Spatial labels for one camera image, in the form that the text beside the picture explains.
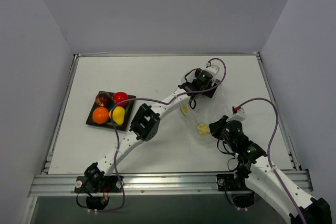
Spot teal rectangular tray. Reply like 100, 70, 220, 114
86, 91, 136, 132

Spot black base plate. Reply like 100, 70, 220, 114
216, 172, 263, 194
73, 175, 121, 194

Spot dark brown fake fruit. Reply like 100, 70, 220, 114
95, 92, 112, 108

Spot red fake apple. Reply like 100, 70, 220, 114
112, 92, 129, 108

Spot aluminium front rail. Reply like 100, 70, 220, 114
27, 170, 313, 197

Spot translucent plastic bag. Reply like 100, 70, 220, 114
180, 84, 229, 148

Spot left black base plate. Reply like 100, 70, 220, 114
73, 175, 121, 194

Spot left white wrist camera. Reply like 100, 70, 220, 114
205, 62, 220, 78

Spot yellow fake pear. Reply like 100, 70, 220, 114
109, 106, 125, 125

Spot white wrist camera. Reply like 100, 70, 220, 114
205, 62, 220, 78
228, 106, 246, 122

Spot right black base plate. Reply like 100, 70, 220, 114
216, 172, 263, 194

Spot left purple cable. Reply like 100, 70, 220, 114
108, 57, 228, 213

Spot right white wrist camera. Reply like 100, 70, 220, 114
228, 106, 246, 122

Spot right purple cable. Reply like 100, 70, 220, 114
233, 97, 308, 224

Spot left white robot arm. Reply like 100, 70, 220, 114
84, 65, 223, 192

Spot orange fake fruit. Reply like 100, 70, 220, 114
92, 107, 110, 124

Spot purple cable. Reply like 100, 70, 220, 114
108, 57, 228, 213
233, 97, 308, 224

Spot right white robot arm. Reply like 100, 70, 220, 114
209, 116, 332, 223

